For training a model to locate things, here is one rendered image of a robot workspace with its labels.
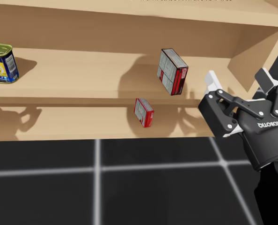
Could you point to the dark red and brown carton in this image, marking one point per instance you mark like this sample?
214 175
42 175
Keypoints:
170 70

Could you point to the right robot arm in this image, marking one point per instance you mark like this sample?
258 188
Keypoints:
274 201

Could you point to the green and blue rectangular can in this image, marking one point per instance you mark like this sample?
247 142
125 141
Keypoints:
2 65

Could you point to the pale wooden shelf unit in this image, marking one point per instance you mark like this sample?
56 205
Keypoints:
82 70

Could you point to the small red carton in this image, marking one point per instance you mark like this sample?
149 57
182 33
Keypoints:
143 113

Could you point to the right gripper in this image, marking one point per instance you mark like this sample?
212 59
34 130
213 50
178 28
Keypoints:
267 140

